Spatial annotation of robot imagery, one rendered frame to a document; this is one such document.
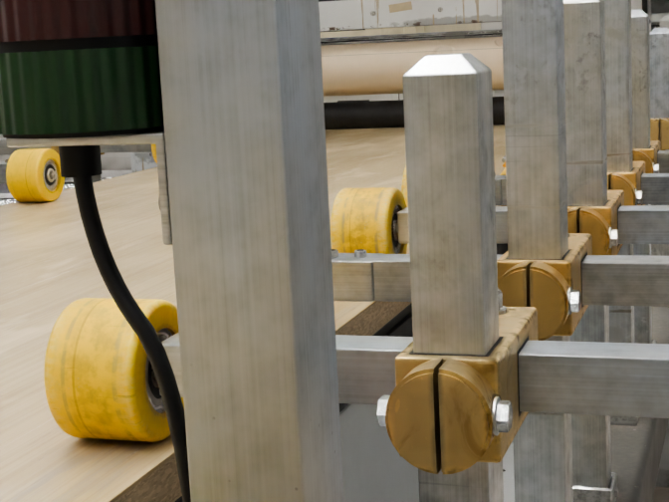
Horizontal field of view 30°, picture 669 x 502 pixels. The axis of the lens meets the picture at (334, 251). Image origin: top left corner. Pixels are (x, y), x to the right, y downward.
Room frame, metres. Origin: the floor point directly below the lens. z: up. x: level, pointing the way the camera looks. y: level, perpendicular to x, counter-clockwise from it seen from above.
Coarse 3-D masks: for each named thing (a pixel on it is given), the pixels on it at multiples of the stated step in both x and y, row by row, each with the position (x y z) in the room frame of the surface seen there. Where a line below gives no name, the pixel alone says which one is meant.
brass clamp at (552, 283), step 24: (576, 240) 0.87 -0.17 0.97; (504, 264) 0.81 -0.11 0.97; (528, 264) 0.79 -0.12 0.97; (552, 264) 0.80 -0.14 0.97; (576, 264) 0.82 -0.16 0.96; (504, 288) 0.79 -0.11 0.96; (528, 288) 0.79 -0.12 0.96; (552, 288) 0.78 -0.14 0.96; (576, 288) 0.82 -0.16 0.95; (552, 312) 0.78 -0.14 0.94; (576, 312) 0.82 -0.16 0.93
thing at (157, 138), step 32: (160, 128) 0.35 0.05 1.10; (64, 160) 0.36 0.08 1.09; (96, 160) 0.37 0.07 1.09; (160, 160) 0.34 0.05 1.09; (160, 192) 0.34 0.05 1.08; (96, 224) 0.36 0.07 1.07; (96, 256) 0.36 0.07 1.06; (128, 320) 0.36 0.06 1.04; (160, 352) 0.36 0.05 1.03; (160, 384) 0.36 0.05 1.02
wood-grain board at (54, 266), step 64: (64, 192) 1.98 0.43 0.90; (128, 192) 1.94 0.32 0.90; (0, 256) 1.37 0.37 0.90; (64, 256) 1.35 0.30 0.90; (128, 256) 1.33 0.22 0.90; (0, 320) 1.03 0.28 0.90; (384, 320) 1.06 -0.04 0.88; (0, 384) 0.82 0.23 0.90; (0, 448) 0.68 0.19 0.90; (64, 448) 0.67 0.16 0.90; (128, 448) 0.67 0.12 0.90
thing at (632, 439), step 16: (656, 320) 1.74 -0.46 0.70; (656, 336) 1.65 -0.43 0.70; (624, 416) 1.27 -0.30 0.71; (624, 432) 1.25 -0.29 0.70; (640, 432) 1.25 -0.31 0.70; (656, 432) 1.30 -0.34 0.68; (624, 448) 1.20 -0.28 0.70; (640, 448) 1.20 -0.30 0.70; (656, 448) 1.30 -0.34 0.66; (624, 464) 1.15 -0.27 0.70; (640, 464) 1.16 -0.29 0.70; (656, 464) 1.30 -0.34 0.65; (624, 480) 1.11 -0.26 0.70; (640, 480) 1.12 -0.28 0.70; (576, 496) 1.04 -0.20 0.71; (592, 496) 1.04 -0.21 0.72; (608, 496) 1.03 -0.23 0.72; (624, 496) 1.07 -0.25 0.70; (640, 496) 1.10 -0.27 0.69
